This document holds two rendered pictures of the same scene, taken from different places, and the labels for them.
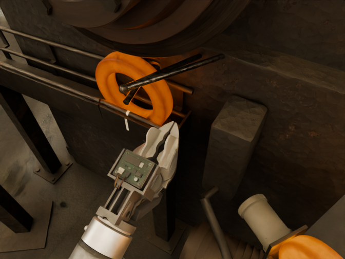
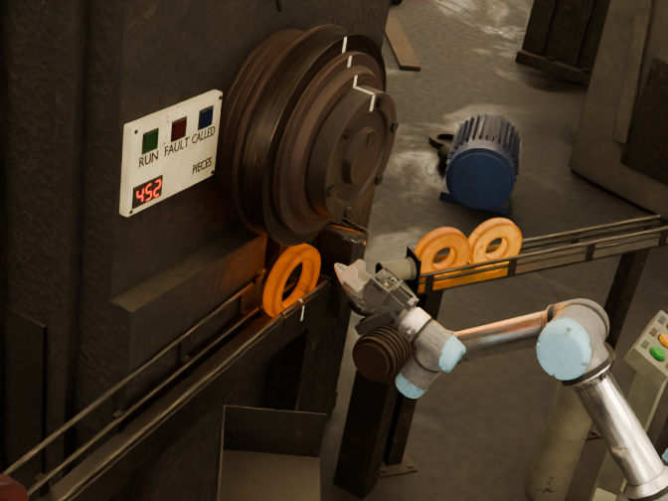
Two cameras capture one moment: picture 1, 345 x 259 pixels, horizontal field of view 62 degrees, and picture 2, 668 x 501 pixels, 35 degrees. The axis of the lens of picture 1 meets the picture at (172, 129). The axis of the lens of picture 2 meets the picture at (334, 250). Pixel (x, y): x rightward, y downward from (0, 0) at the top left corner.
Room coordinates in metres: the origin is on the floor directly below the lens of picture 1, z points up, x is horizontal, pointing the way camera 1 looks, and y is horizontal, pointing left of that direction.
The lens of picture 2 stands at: (0.46, 2.11, 2.03)
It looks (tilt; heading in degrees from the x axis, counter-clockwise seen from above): 30 degrees down; 267
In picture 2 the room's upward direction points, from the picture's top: 10 degrees clockwise
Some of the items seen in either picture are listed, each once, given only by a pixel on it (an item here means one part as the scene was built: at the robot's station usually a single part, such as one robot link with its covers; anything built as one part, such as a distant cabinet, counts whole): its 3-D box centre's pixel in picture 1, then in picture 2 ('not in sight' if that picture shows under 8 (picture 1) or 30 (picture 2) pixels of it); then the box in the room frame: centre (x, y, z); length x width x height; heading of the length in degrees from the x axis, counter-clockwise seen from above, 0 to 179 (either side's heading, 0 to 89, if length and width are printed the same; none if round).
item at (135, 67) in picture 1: (133, 92); (292, 281); (0.45, 0.08, 0.75); 0.18 x 0.03 x 0.18; 59
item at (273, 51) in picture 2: not in sight; (283, 124); (0.52, 0.04, 1.11); 0.47 x 0.10 x 0.47; 60
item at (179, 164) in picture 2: not in sight; (172, 151); (0.72, 0.33, 1.15); 0.26 x 0.02 x 0.18; 60
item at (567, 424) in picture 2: not in sight; (568, 422); (-0.36, -0.19, 0.26); 0.12 x 0.12 x 0.52
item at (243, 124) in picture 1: (231, 151); (337, 267); (0.35, -0.13, 0.68); 0.11 x 0.08 x 0.24; 150
